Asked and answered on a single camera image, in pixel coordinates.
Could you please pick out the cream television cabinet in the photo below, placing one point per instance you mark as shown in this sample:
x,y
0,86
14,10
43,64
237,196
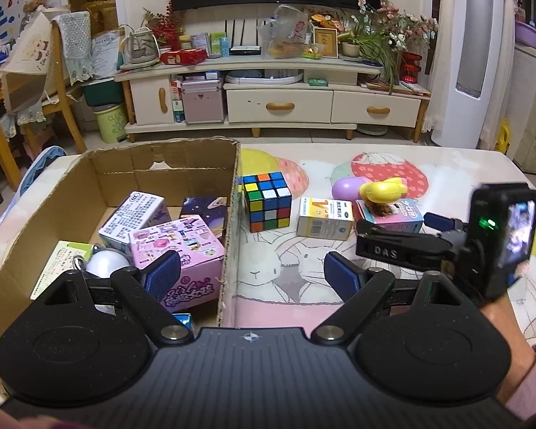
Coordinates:
x,y
268,71

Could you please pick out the dark space print box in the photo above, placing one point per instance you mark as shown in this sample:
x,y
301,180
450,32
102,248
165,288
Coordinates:
x,y
203,208

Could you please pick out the red vase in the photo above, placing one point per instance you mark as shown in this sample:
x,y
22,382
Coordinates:
x,y
410,67

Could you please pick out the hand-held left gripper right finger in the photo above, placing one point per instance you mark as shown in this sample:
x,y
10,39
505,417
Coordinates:
x,y
341,275

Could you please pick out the pink printed tablecloth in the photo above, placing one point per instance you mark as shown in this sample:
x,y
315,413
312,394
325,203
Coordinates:
x,y
290,277

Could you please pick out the yellow plastic toy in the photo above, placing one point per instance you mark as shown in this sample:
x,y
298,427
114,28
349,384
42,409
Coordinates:
x,y
502,136

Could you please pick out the pink sticker print box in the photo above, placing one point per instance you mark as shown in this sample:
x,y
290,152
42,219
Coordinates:
x,y
178,243

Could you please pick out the person's left forearm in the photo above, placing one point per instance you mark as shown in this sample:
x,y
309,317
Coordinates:
x,y
13,415

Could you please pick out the pink box with blue figure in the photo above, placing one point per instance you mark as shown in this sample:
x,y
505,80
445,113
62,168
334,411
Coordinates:
x,y
134,219

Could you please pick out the colourful puzzle cube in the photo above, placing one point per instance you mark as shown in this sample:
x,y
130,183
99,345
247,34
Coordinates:
x,y
268,201

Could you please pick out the potted green plant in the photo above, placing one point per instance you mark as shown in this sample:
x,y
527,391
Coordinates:
x,y
375,49

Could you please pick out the white lace cloth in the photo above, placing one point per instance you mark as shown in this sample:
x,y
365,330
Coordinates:
x,y
73,47

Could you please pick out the glass electric kettle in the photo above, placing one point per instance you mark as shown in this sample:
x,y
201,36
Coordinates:
x,y
140,47

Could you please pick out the clear plastic snack bag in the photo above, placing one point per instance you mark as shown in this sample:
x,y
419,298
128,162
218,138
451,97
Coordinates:
x,y
286,31

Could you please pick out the person's right forearm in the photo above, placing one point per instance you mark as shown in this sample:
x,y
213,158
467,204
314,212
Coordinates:
x,y
529,366

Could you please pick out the pink storage box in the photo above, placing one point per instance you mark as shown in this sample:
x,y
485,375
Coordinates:
x,y
203,102

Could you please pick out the pink box with brown print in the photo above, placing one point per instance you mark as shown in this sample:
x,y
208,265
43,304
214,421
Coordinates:
x,y
404,216

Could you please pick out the red berry branch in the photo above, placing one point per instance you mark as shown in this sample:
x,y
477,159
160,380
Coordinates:
x,y
163,24

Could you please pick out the purple plastic egg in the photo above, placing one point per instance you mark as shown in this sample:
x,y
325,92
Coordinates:
x,y
346,189

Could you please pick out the red gift box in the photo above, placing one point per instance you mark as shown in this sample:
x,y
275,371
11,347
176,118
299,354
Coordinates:
x,y
183,56

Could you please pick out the silver grey toy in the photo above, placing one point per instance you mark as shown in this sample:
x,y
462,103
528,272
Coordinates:
x,y
105,264

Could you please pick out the purple plastic basin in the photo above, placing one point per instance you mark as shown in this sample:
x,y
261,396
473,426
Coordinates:
x,y
530,33

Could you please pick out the yellow duck toy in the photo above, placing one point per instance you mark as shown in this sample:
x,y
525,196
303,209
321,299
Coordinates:
x,y
382,190

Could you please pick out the brown cardboard box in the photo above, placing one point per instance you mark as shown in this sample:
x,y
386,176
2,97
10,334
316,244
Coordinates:
x,y
169,156

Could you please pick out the black router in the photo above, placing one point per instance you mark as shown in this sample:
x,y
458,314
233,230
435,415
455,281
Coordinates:
x,y
244,50

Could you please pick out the green and white packet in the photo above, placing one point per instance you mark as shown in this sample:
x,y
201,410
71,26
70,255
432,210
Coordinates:
x,y
58,268

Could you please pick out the pink artificial flowers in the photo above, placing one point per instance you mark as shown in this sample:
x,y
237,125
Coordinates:
x,y
397,18

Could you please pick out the yellow and white medicine box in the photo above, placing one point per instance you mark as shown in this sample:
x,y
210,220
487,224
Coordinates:
x,y
324,219

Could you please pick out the white tower air conditioner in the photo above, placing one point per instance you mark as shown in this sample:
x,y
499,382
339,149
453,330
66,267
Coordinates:
x,y
469,53

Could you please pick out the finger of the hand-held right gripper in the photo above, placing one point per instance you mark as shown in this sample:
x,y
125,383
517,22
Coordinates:
x,y
397,248
440,222

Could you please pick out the gold framed certificate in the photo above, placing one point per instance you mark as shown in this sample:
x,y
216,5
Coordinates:
x,y
325,42

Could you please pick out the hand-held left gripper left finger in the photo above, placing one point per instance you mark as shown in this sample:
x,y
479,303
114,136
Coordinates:
x,y
163,275

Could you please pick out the wooden chair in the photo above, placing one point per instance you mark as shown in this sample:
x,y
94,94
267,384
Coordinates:
x,y
2,152

